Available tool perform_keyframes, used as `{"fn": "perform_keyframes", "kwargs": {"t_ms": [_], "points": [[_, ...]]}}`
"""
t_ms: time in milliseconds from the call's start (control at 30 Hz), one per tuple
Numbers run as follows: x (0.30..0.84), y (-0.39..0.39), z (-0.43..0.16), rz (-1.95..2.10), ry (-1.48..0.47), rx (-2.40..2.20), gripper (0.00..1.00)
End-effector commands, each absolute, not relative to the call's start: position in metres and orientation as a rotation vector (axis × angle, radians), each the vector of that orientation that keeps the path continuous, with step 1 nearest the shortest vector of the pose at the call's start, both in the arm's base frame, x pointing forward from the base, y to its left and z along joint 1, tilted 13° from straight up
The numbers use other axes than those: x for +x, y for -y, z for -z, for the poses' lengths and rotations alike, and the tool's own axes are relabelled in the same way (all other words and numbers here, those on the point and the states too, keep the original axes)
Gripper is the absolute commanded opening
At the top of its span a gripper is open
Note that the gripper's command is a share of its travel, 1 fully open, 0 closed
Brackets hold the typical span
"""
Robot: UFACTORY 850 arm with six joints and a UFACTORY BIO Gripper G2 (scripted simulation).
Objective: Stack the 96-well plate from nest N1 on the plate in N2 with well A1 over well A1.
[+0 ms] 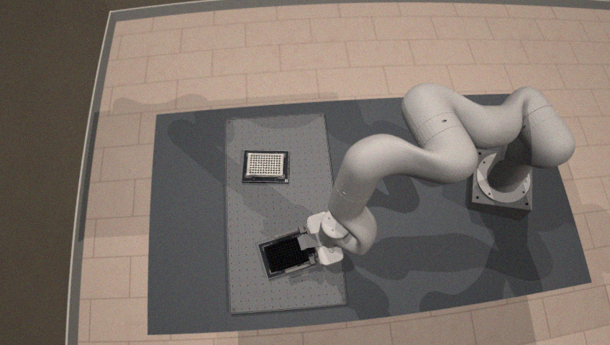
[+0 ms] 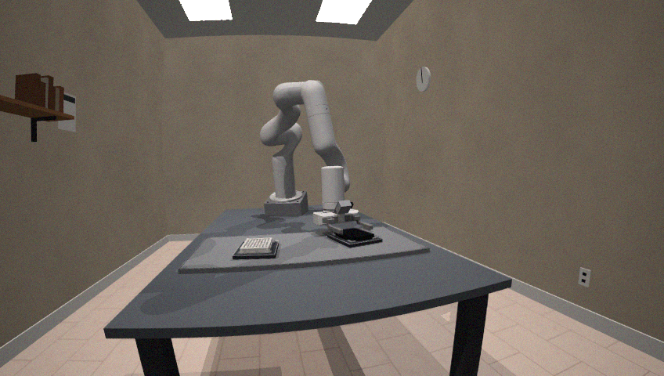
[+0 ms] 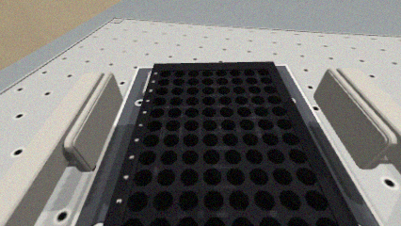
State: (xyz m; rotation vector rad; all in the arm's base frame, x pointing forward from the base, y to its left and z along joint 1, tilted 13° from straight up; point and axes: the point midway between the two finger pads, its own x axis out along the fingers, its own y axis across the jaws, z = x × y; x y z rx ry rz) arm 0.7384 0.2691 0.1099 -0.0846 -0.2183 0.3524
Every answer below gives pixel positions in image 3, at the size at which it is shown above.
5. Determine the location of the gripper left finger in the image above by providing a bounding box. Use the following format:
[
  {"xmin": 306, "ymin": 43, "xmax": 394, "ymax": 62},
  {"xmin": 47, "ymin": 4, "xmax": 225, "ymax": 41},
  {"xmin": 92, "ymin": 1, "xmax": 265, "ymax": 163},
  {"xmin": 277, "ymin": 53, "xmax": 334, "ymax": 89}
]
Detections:
[{"xmin": 0, "ymin": 73, "xmax": 123, "ymax": 226}]

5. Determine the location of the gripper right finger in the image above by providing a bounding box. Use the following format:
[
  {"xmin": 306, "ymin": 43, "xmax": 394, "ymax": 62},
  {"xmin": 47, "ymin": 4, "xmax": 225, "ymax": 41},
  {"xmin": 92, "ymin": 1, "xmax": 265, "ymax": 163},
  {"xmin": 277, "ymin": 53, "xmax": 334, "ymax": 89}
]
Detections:
[{"xmin": 313, "ymin": 68, "xmax": 401, "ymax": 174}]

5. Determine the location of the black well plate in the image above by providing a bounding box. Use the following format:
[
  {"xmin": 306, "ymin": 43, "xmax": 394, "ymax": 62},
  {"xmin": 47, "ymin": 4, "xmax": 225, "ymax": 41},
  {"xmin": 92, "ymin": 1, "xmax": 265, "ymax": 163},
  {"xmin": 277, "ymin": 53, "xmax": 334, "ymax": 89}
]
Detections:
[{"xmin": 103, "ymin": 61, "xmax": 359, "ymax": 226}]

